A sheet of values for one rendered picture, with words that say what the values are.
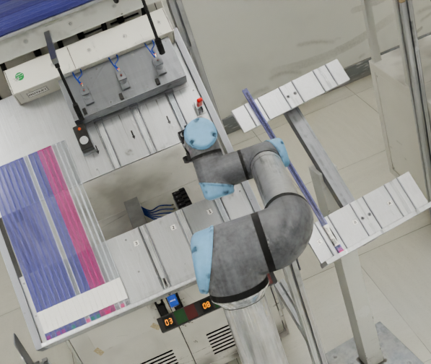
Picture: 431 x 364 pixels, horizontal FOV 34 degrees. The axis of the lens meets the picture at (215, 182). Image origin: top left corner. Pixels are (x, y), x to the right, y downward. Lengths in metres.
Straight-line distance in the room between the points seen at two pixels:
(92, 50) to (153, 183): 0.69
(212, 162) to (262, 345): 0.49
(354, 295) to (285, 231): 1.01
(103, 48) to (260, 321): 1.02
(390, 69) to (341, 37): 1.22
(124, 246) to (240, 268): 0.73
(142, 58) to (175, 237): 0.52
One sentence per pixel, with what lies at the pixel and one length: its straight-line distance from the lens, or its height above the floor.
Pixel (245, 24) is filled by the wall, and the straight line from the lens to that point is 3.81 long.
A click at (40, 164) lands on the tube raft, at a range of 2.06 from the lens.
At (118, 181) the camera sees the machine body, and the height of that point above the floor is 0.62.
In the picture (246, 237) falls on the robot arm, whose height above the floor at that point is 1.16.
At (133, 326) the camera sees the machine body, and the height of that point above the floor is 0.39.
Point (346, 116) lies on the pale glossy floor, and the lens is 3.84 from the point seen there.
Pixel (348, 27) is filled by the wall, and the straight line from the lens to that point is 4.05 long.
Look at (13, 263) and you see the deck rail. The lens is 2.02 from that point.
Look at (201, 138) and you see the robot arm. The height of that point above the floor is 1.15.
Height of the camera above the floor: 1.94
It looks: 32 degrees down
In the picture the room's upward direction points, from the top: 20 degrees counter-clockwise
